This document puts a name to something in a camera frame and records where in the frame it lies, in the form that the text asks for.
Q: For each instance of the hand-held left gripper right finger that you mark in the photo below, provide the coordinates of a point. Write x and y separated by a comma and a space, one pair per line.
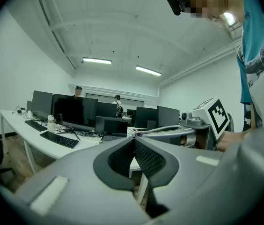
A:
204, 184

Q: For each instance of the small black adapter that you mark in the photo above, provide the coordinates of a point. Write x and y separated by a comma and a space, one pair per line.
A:
19, 112

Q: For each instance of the small black monitor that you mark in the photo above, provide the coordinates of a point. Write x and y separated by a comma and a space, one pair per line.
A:
131, 112

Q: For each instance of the person's head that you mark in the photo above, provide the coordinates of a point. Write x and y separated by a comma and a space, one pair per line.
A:
230, 1

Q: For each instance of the white drinking bottle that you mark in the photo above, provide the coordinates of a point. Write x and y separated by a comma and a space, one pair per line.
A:
51, 125

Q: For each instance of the grey laptop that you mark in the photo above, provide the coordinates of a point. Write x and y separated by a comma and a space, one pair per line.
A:
115, 128

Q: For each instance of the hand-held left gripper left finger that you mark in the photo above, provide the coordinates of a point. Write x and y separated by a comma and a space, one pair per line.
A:
80, 184

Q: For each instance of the person's blue printed t-shirt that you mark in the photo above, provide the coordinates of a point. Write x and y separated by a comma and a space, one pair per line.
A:
251, 43

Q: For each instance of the black head-mounted camera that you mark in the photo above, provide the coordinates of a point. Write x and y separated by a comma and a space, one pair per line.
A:
174, 5

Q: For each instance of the grey gripper camera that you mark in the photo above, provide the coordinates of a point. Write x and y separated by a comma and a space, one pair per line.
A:
192, 119

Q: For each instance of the small black keyboard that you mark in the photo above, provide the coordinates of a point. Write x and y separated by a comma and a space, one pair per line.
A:
36, 125

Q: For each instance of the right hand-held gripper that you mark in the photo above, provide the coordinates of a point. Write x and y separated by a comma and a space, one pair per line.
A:
218, 116

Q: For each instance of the large black monitor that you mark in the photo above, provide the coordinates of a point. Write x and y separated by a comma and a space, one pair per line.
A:
146, 116

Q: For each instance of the white ceiling pipe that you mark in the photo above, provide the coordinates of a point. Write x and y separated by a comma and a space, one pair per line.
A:
200, 63

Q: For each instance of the wide curved black monitor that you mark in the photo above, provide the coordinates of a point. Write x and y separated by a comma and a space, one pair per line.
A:
75, 112

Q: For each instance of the large black keyboard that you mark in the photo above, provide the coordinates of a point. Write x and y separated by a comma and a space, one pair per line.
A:
59, 139

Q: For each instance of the pink box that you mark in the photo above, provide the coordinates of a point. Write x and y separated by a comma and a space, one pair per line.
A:
141, 132

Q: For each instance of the person's right forearm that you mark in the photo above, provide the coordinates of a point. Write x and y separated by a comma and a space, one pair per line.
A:
230, 142

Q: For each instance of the black flat monitor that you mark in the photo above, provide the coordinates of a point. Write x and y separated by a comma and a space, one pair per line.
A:
41, 103

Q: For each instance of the black round speaker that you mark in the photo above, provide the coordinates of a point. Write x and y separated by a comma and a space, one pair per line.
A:
59, 119

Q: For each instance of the black monitor with stand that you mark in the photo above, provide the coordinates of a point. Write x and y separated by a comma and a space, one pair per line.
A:
168, 116

